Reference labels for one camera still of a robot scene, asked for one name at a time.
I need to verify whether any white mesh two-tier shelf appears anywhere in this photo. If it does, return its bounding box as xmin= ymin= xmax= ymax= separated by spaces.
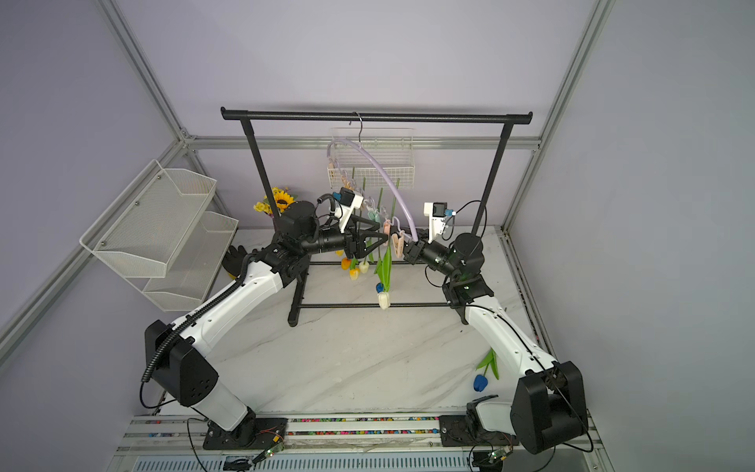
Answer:
xmin=80 ymin=160 xmax=238 ymax=313

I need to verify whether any white tulip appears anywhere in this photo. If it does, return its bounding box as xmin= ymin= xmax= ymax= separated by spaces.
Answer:
xmin=377 ymin=197 xmax=400 ymax=310

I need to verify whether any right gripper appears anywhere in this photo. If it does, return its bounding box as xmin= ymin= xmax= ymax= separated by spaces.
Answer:
xmin=392 ymin=227 xmax=462 ymax=282

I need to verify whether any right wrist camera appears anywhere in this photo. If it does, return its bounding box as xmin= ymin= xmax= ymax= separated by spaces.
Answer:
xmin=423 ymin=202 xmax=456 ymax=243

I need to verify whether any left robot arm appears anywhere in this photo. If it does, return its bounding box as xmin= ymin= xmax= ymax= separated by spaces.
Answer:
xmin=141 ymin=201 xmax=389 ymax=432

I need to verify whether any white wire wall basket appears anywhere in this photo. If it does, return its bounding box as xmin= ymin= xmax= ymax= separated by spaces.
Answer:
xmin=326 ymin=127 xmax=416 ymax=192

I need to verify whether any purple clip hanger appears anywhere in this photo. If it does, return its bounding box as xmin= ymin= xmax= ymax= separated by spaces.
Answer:
xmin=326 ymin=112 xmax=419 ymax=242

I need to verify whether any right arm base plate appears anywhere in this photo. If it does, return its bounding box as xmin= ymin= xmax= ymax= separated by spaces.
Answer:
xmin=438 ymin=395 xmax=518 ymax=446

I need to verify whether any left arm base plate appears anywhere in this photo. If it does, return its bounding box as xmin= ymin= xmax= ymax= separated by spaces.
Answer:
xmin=203 ymin=417 xmax=289 ymax=450

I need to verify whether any pale yellow tulip front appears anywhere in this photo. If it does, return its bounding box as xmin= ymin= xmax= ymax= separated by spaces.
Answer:
xmin=358 ymin=257 xmax=370 ymax=275

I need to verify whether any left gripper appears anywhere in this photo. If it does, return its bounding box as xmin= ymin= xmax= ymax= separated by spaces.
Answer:
xmin=302 ymin=217 xmax=389 ymax=261

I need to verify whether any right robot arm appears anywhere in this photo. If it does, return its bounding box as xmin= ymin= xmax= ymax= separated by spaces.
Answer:
xmin=403 ymin=233 xmax=589 ymax=454

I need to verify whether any sunflower bouquet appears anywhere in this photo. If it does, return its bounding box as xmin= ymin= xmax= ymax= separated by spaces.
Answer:
xmin=254 ymin=187 xmax=297 ymax=216

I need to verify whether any aluminium front rail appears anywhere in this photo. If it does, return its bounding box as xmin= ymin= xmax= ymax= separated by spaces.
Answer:
xmin=108 ymin=412 xmax=613 ymax=471

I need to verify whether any black clothes rack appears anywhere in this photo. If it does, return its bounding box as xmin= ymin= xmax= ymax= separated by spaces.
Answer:
xmin=221 ymin=108 xmax=532 ymax=326

